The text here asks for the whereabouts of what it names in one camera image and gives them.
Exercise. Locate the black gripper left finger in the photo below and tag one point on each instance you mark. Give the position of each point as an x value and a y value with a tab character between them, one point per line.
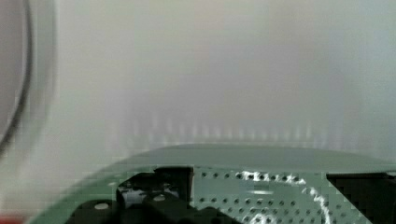
162	196

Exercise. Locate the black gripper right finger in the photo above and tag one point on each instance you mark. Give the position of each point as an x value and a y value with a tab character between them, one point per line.
373	194

